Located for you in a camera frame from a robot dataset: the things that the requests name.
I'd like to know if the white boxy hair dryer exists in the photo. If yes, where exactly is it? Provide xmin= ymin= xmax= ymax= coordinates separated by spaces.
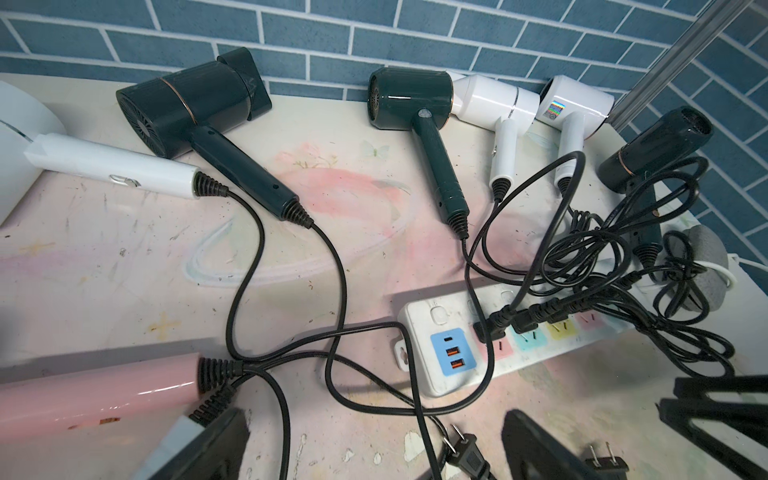
xmin=449 ymin=73 xmax=540 ymax=203

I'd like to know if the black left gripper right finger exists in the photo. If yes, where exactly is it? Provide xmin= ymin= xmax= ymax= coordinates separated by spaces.
xmin=501 ymin=409 xmax=601 ymax=480

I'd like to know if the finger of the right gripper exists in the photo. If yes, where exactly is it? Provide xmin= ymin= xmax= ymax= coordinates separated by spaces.
xmin=658 ymin=399 xmax=767 ymax=479
xmin=673 ymin=375 xmax=768 ymax=399

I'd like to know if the dark green slim hair dryer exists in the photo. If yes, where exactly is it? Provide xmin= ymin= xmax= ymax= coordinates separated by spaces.
xmin=116 ymin=47 xmax=314 ymax=229

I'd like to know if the dark teal round hair dryer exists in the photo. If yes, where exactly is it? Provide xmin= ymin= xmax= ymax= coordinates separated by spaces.
xmin=597 ymin=106 xmax=713 ymax=269

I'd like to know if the black cable of boxy white dryer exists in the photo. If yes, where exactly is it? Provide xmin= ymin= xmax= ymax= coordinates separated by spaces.
xmin=464 ymin=149 xmax=637 ymax=337

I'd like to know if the white multicolour power strip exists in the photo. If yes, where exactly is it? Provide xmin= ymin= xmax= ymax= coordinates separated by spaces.
xmin=392 ymin=281 xmax=632 ymax=398

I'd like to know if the black cable of teal dryer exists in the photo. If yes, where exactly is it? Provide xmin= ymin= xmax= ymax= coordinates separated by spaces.
xmin=599 ymin=155 xmax=712 ymax=328

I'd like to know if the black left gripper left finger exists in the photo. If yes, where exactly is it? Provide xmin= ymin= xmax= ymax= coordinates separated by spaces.
xmin=150 ymin=408 xmax=250 ymax=479

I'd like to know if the grey oval pad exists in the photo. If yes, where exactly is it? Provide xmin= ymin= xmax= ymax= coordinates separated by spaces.
xmin=663 ymin=225 xmax=730 ymax=315

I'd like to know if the pink hair dryer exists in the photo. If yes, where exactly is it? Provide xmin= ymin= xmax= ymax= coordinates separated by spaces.
xmin=1 ymin=353 xmax=244 ymax=442

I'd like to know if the white power strip cord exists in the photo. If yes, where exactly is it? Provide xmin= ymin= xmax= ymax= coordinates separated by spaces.
xmin=689 ymin=257 xmax=768 ymax=289

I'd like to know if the dark green boxy hair dryer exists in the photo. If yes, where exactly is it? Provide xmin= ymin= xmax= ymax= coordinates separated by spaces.
xmin=367 ymin=67 xmax=470 ymax=241

